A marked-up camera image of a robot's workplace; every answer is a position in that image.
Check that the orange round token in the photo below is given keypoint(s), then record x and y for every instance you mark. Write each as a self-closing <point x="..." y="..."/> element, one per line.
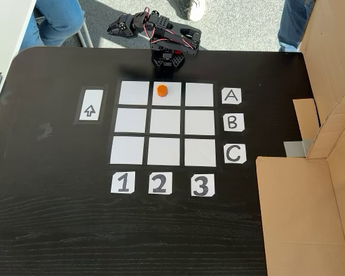
<point x="162" y="91"/>

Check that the white nine-square grid sheet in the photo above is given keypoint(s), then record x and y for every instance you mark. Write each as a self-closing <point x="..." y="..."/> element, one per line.
<point x="164" y="122"/>

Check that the metal chair leg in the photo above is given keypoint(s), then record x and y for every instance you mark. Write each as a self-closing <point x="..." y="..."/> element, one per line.
<point x="86" y="38"/>

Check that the white arrow paper sheet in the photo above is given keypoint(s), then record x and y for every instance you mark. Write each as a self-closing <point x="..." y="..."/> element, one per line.
<point x="93" y="96"/>

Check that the white desk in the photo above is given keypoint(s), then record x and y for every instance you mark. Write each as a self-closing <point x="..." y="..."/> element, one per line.
<point x="5" y="34"/>

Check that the paper label letter B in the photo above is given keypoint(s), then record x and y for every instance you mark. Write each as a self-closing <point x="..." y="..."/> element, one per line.
<point x="233" y="122"/>

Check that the paper label number 2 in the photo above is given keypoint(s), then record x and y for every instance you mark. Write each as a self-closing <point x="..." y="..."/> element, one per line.
<point x="160" y="183"/>

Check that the paper label letter C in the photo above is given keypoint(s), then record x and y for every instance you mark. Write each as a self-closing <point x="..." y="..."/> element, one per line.
<point x="235" y="153"/>

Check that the paper label number 3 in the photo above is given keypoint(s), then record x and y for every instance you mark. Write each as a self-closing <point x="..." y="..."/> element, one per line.
<point x="202" y="185"/>

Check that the brown cardboard screen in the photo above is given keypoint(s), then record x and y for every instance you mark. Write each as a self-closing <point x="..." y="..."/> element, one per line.
<point x="299" y="215"/>
<point x="330" y="57"/>

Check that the grey duct tape strip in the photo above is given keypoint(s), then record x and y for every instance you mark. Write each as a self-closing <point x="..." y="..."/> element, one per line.
<point x="294" y="149"/>

